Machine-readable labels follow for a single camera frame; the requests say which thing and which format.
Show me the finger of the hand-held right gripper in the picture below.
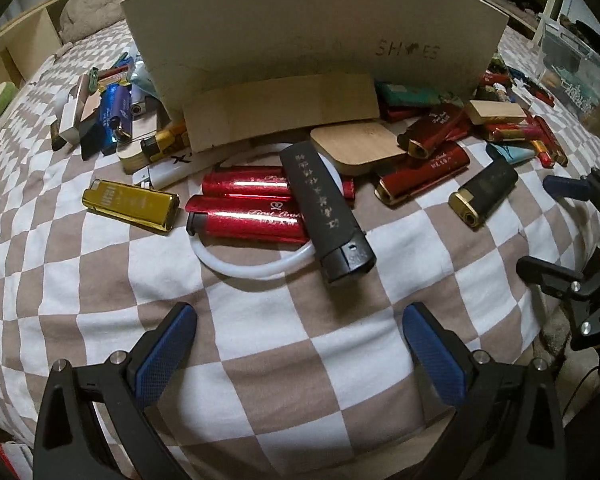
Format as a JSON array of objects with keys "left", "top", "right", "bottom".
[
  {"left": 516, "top": 255, "right": 600, "bottom": 352},
  {"left": 542, "top": 167, "right": 600, "bottom": 241}
]

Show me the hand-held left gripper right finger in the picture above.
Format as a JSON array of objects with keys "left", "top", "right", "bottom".
[{"left": 401, "top": 302, "right": 567, "bottom": 480}]

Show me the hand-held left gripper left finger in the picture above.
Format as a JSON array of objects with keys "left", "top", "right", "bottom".
[{"left": 32, "top": 302, "right": 198, "bottom": 480}]

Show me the dark red lettered packet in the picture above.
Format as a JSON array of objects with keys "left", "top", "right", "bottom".
[{"left": 540, "top": 116, "right": 570, "bottom": 167}]

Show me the dark red lighter gold top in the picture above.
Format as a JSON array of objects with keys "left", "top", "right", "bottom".
[{"left": 375, "top": 140, "right": 471, "bottom": 206}]

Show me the glossy red lighter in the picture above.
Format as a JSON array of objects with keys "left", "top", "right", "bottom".
[
  {"left": 186, "top": 195, "right": 311, "bottom": 246},
  {"left": 201, "top": 167, "right": 356, "bottom": 201}
]

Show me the black lighter white script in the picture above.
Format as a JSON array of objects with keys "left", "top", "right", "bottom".
[{"left": 280, "top": 142, "right": 377, "bottom": 286}]

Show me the white cardboard box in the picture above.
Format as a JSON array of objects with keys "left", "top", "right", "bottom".
[{"left": 121, "top": 0, "right": 510, "bottom": 116}]

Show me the light blue lighter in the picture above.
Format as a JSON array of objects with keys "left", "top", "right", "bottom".
[{"left": 485, "top": 142, "right": 538, "bottom": 166}]

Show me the shiny red foil packet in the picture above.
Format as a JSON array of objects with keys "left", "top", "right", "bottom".
[{"left": 525, "top": 114, "right": 556, "bottom": 147}]

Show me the black lighter gold top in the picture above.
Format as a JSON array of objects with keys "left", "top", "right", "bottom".
[{"left": 448, "top": 160, "right": 519, "bottom": 231}]

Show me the brown cardboard box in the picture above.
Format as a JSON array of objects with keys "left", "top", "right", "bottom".
[{"left": 465, "top": 100, "right": 527, "bottom": 123}]

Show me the clear plastic storage bin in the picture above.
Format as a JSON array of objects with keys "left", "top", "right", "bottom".
[{"left": 532, "top": 20, "right": 600, "bottom": 118}]

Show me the cluster of pens and lighters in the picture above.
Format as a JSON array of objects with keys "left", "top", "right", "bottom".
[{"left": 475, "top": 57, "right": 556, "bottom": 106}]

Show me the red white packet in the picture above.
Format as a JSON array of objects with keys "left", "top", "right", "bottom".
[{"left": 0, "top": 442, "right": 37, "bottom": 480}]

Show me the rounded wooden piece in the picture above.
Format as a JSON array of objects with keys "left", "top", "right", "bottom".
[{"left": 120, "top": 110, "right": 163, "bottom": 175}]

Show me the yellow lighter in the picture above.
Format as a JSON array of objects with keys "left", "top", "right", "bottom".
[{"left": 141, "top": 120, "right": 188, "bottom": 163}]

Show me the rounded wooden coaster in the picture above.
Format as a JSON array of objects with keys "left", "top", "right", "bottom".
[{"left": 310, "top": 122, "right": 406, "bottom": 177}]

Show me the pile of lighters and clips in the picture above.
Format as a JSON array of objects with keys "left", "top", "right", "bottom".
[{"left": 50, "top": 47, "right": 161, "bottom": 161}]

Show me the blue metallic lighter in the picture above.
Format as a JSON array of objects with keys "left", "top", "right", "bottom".
[{"left": 100, "top": 82, "right": 133, "bottom": 143}]

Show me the small white adapter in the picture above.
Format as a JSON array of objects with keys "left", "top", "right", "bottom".
[{"left": 57, "top": 77, "right": 91, "bottom": 146}]

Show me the cardboard strip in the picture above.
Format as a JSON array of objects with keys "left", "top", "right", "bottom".
[{"left": 182, "top": 74, "right": 381, "bottom": 153}]

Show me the wooden headboard shelf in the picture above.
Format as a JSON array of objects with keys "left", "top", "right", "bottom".
[{"left": 0, "top": 0, "right": 71, "bottom": 111}]

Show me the beige quilted blanket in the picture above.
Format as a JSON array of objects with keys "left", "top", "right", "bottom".
[{"left": 60, "top": 0, "right": 476, "bottom": 43}]

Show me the white plastic ring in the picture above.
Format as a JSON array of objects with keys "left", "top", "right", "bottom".
[{"left": 187, "top": 150, "right": 353, "bottom": 281}]

